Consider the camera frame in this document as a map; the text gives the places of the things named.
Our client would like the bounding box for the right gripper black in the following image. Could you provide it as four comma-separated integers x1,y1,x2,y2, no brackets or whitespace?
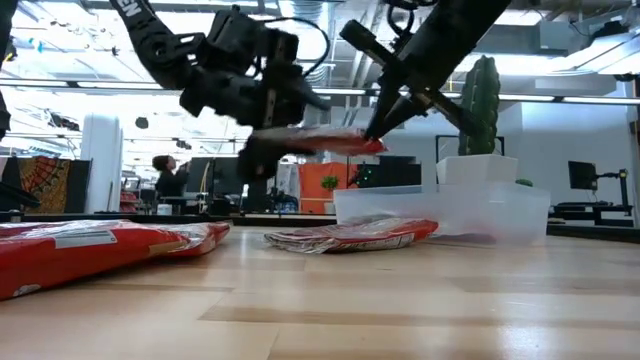
339,19,484,141

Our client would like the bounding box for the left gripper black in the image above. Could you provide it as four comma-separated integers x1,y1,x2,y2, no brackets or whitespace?
179,30,332,184

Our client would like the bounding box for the red popcorn bag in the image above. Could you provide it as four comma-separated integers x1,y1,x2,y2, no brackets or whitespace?
249,125,389,157
263,215,440,255
0,219,232,301

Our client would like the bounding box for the black screen with green lights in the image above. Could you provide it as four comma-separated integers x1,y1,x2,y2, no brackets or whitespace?
357,155,423,189

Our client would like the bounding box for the orange partition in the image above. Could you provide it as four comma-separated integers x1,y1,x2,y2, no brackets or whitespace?
298,162,359,215

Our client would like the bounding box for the small green potted plant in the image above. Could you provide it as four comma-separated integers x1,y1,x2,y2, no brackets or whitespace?
319,174,340,215

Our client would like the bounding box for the green cactus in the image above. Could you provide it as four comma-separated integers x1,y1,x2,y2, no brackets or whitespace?
457,54,502,157

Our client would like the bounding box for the white hexagonal planter pot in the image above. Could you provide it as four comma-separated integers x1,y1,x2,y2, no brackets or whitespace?
436,153,519,187

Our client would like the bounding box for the person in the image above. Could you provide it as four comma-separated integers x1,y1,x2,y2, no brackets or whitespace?
151,154,192,199

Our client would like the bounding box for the clear plastic basket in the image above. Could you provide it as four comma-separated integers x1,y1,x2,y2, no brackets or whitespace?
333,182,551,246

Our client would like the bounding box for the white round column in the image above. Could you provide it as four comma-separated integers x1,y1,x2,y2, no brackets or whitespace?
79,113,124,215

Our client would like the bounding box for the black computer monitor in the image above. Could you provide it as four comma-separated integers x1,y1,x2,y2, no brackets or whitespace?
568,160,599,191

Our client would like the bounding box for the black desk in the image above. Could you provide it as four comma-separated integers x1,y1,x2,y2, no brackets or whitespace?
549,201,634,227

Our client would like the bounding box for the orange patterned cloth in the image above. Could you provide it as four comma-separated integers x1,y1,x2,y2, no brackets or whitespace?
17,156,71,214

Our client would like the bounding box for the black camera cable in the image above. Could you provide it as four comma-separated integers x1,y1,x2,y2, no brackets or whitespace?
385,2,416,51
257,15,332,79

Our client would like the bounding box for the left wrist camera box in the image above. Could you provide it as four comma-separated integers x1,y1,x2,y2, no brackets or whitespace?
207,7,262,69

